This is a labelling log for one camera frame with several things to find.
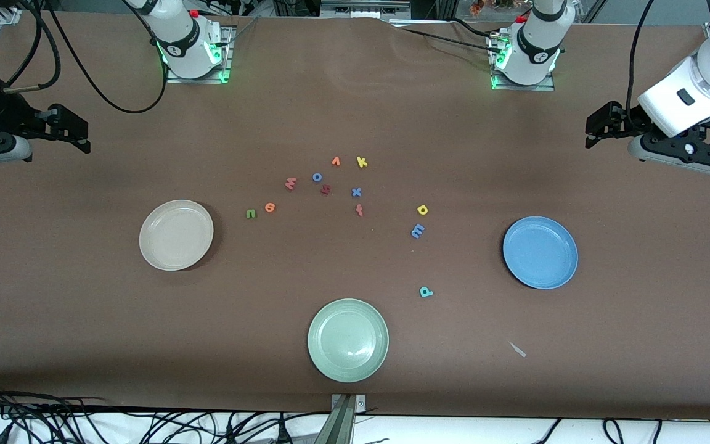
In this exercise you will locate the beige plate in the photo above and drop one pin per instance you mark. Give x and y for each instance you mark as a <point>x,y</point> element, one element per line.
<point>176,237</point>

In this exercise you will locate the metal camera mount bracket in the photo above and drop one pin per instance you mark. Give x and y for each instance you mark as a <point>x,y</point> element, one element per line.
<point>342,425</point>

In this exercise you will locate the teal foam letter p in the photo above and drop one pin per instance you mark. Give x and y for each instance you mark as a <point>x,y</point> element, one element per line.
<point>423,293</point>

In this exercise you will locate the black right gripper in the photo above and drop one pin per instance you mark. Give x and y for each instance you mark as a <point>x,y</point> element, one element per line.
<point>15,114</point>

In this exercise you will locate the pink foam letter m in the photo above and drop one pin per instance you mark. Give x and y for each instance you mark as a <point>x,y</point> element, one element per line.
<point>290,184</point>

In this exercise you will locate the grey power strip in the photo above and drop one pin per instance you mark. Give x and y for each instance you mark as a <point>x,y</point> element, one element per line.
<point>361,8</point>

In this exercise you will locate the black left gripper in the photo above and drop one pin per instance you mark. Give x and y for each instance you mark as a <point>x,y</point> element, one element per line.
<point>625,120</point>

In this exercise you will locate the small orange object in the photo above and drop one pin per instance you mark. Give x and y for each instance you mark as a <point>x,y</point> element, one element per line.
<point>476,7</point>

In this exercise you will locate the blue plate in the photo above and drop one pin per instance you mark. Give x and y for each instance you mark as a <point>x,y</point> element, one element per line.
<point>540,253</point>

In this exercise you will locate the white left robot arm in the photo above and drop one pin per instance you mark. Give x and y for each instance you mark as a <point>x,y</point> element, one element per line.
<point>537,43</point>

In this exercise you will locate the small pale tape scrap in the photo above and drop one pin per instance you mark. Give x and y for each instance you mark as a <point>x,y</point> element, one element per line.
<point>517,349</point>

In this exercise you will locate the blue foam letter m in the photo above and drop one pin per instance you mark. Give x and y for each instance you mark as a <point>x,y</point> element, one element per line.
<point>418,232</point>

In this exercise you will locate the pale green plate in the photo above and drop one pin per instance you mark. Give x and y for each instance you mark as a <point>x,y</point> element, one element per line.
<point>347,340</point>

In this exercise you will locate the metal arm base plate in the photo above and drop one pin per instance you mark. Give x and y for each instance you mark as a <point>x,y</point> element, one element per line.
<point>524,87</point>
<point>227,61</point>

